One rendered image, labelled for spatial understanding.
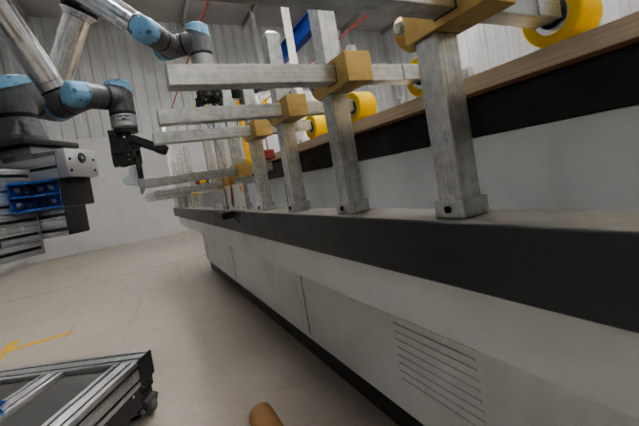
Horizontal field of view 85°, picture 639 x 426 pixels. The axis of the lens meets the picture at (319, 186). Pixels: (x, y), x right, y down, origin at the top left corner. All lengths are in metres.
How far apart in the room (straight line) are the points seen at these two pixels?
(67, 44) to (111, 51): 8.02
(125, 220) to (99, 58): 3.62
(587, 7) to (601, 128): 0.16
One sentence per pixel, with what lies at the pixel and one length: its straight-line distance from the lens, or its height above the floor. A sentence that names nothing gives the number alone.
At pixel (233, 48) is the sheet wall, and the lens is 9.98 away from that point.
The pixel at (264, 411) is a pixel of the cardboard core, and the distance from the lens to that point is 1.32.
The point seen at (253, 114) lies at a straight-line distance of 0.81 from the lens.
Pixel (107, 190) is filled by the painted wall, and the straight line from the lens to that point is 8.96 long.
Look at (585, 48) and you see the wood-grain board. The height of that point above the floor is 0.88.
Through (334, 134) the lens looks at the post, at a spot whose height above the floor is 0.85.
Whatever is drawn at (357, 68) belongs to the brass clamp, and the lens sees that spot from 0.60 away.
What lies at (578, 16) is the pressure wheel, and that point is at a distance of 0.60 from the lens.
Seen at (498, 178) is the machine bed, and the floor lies 0.72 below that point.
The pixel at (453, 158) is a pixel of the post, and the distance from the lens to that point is 0.45.
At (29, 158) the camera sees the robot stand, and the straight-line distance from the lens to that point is 1.43.
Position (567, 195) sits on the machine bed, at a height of 0.69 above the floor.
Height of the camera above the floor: 0.78
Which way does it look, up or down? 2 degrees down
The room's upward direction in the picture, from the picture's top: 9 degrees counter-clockwise
